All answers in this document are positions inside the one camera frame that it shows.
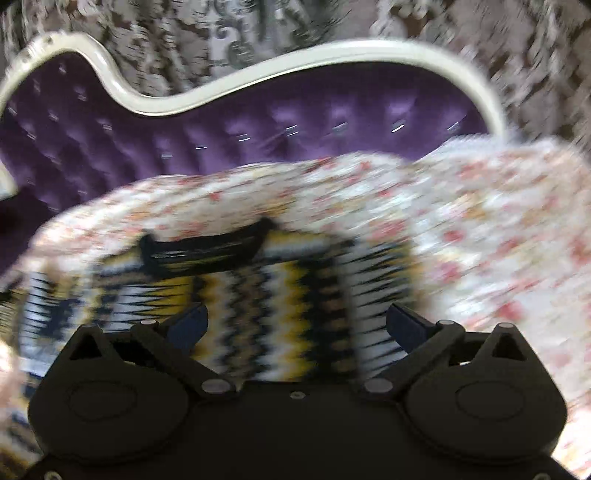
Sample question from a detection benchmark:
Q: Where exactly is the yellow black patterned knit sweater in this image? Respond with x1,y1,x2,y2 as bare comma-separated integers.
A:
1,219,416,474

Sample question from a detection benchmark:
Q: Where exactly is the floral white bedspread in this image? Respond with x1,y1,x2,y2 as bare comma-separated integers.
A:
16,138,590,476

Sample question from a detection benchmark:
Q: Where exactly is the purple tufted headboard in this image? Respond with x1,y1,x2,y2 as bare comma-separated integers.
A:
1,32,508,267

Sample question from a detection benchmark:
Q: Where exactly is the damask patterned curtain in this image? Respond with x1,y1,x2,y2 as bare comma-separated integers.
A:
1,0,590,148

